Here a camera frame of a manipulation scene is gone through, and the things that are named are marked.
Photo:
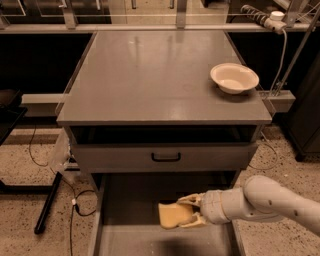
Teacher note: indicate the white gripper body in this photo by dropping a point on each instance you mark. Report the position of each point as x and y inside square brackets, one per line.
[210, 207]

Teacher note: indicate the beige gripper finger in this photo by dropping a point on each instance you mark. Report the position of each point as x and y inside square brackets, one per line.
[196, 220]
[192, 199]

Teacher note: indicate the yellow sponge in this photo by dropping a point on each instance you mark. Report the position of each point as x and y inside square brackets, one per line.
[172, 215]

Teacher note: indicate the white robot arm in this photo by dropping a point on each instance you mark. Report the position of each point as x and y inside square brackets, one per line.
[260, 199]

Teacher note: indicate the grey top drawer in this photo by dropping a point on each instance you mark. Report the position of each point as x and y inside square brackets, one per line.
[116, 158]

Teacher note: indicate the open grey middle drawer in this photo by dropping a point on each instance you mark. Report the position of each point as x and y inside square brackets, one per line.
[127, 219]

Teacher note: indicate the grey drawer cabinet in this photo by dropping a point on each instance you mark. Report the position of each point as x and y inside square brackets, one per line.
[154, 87]

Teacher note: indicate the dark cabinet at right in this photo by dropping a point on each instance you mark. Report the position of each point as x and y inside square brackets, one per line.
[304, 121]

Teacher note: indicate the white bowl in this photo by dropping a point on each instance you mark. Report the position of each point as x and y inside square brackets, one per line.
[234, 78]

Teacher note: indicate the clear plastic bag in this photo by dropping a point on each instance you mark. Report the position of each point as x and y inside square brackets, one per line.
[61, 157]

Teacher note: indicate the black table leg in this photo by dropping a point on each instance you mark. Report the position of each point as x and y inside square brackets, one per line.
[40, 226]

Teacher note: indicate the white striped power strip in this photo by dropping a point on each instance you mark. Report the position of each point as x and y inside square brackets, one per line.
[273, 21]

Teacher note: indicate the black side table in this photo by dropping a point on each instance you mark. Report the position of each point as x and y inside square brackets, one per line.
[10, 111]

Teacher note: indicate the black drawer handle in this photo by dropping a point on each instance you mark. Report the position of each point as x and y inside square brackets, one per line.
[166, 158]

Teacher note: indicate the grey metal rail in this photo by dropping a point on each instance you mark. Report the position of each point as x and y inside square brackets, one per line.
[92, 28]

